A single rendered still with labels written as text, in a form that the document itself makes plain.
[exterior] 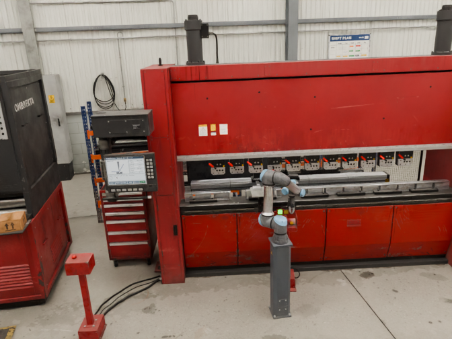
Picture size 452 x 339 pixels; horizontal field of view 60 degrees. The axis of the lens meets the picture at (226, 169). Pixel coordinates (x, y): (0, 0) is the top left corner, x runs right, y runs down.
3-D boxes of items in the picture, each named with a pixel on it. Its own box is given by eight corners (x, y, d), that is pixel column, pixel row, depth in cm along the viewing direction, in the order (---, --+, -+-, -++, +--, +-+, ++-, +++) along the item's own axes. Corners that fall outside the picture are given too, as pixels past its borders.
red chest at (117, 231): (110, 270, 460) (98, 191, 428) (120, 248, 507) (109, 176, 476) (153, 268, 461) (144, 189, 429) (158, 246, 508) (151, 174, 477)
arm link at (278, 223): (282, 235, 342) (282, 221, 338) (270, 231, 350) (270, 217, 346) (289, 230, 351) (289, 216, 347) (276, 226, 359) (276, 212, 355)
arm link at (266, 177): (270, 231, 349) (273, 172, 335) (257, 227, 357) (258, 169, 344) (278, 227, 358) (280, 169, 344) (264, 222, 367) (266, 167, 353)
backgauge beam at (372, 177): (190, 192, 446) (190, 183, 443) (191, 188, 460) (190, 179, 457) (389, 183, 451) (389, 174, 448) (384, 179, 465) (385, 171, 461)
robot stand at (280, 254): (291, 317, 370) (292, 244, 346) (273, 319, 368) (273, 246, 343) (286, 305, 387) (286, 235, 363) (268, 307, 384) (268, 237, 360)
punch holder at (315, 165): (305, 170, 414) (305, 155, 409) (303, 168, 422) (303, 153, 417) (319, 169, 414) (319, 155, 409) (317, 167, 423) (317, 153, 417)
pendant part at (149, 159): (107, 193, 353) (102, 155, 342) (111, 188, 365) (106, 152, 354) (157, 191, 353) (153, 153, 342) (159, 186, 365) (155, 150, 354)
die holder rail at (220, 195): (185, 202, 422) (184, 194, 419) (185, 200, 428) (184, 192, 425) (231, 200, 423) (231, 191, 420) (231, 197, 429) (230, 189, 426)
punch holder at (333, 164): (323, 169, 415) (324, 155, 409) (321, 167, 423) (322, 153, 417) (337, 169, 415) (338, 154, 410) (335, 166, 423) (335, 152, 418)
